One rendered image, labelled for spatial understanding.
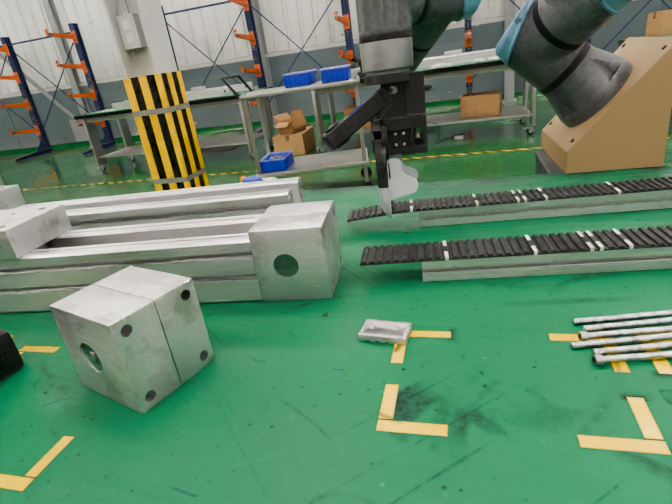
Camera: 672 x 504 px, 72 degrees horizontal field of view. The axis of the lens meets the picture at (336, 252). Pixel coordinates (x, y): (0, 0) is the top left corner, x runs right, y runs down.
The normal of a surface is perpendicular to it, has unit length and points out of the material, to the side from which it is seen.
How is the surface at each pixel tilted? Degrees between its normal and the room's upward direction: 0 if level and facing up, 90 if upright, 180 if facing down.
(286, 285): 90
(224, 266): 90
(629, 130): 90
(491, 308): 0
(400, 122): 89
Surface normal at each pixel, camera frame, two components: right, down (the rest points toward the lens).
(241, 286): -0.15, 0.41
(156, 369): 0.84, 0.11
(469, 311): -0.14, -0.91
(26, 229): 0.98, -0.07
